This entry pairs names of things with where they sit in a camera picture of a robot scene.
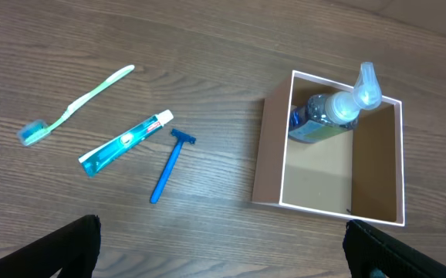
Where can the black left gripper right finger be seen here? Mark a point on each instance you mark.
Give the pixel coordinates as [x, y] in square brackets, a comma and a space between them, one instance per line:
[370, 252]

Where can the white cardboard box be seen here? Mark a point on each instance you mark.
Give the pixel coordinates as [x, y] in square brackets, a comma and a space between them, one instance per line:
[358, 174]

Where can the blue pump bottle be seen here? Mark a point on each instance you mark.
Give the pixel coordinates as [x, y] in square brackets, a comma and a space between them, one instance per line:
[329, 114]

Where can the teal toothpaste tube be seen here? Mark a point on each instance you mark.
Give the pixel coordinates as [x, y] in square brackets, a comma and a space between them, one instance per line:
[97, 159]

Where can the green white toothbrush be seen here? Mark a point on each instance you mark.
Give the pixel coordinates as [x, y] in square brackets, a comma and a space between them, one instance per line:
[38, 130]

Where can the blue disposable razor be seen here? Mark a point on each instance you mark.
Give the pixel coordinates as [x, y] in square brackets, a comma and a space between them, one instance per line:
[171, 162]

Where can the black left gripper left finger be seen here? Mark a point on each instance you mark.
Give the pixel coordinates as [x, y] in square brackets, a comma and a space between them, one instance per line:
[71, 251]

